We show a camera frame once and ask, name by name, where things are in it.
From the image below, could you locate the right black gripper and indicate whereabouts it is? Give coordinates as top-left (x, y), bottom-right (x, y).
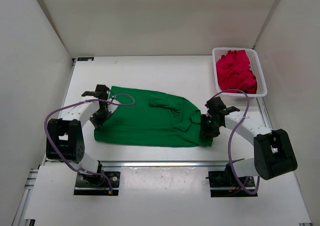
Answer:
top-left (199, 113), bottom-right (222, 139)

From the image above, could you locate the green t shirt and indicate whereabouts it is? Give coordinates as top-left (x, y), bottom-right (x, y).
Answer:
top-left (94, 86), bottom-right (213, 148)

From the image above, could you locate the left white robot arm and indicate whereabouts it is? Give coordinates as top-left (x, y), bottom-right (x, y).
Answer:
top-left (44, 84), bottom-right (117, 187)

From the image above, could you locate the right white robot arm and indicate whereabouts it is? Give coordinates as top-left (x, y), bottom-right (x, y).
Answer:
top-left (200, 96), bottom-right (298, 186)

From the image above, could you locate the dark label sticker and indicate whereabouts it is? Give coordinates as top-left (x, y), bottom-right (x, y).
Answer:
top-left (77, 57), bottom-right (94, 62)

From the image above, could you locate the red t shirt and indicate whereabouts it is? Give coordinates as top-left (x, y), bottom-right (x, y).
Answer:
top-left (216, 50), bottom-right (258, 94)

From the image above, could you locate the white plastic basket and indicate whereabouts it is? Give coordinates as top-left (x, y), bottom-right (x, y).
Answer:
top-left (212, 47), bottom-right (268, 98)

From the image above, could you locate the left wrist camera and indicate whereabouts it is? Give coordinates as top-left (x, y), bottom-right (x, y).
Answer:
top-left (106, 104), bottom-right (118, 115)

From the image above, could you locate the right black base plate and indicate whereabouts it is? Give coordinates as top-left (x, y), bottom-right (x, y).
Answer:
top-left (205, 171), bottom-right (258, 198)

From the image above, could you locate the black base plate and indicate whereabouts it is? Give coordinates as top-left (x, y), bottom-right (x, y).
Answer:
top-left (73, 171), bottom-right (121, 196)
top-left (205, 171), bottom-right (258, 198)

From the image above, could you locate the aluminium frame rail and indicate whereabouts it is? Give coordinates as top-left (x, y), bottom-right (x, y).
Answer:
top-left (101, 160), bottom-right (228, 168)

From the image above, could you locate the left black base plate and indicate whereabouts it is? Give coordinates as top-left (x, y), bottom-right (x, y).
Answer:
top-left (73, 171), bottom-right (121, 196)

